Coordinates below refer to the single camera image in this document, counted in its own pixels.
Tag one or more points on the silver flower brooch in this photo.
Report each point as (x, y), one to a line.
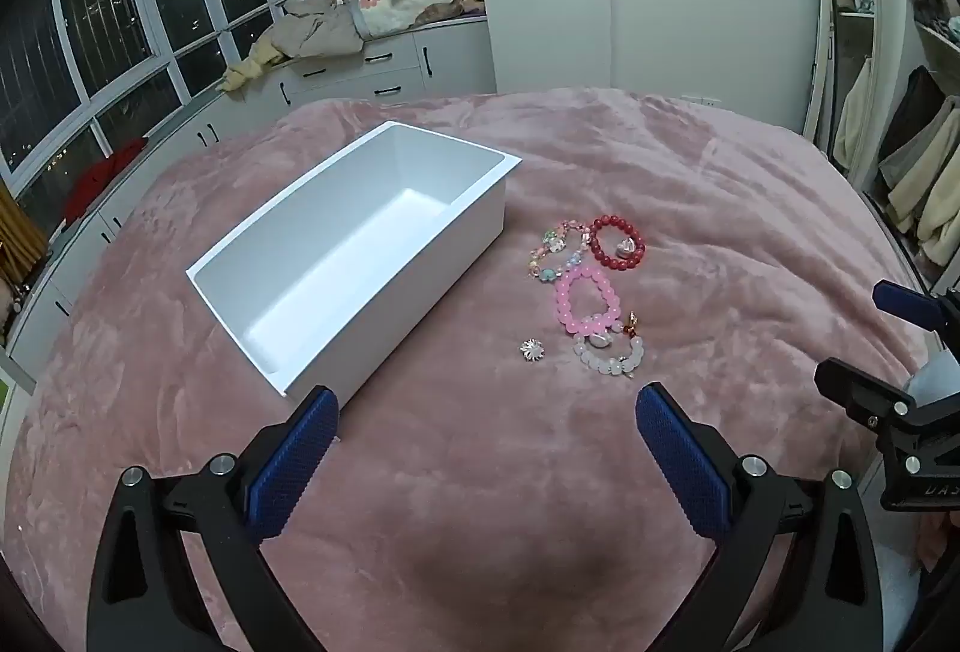
(532, 350)

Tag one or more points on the dark hanging coat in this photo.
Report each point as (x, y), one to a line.
(911, 112)

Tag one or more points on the beige jacket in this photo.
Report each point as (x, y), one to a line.
(315, 29)

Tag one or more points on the large bay window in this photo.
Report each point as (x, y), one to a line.
(90, 6)

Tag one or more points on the beige hanging coat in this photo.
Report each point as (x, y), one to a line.
(934, 179)

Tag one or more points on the cream hanging garment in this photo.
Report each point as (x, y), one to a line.
(853, 119)

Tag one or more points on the white window cabinet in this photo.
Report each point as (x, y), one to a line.
(352, 74)

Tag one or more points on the golden curtain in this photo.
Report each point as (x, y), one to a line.
(15, 232)

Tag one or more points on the white floral cushion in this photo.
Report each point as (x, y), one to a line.
(390, 10)

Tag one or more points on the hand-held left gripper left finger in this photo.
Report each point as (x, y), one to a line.
(296, 446)

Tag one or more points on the white wall socket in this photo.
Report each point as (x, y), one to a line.
(701, 99)

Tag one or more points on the white storage box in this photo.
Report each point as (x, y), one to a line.
(360, 232)

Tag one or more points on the red cloth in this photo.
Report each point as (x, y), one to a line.
(101, 179)

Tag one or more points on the pink fluffy blanket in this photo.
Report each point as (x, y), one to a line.
(450, 509)

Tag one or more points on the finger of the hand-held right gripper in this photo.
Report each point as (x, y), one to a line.
(855, 382)
(896, 301)

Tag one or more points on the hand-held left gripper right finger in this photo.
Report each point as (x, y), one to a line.
(679, 457)

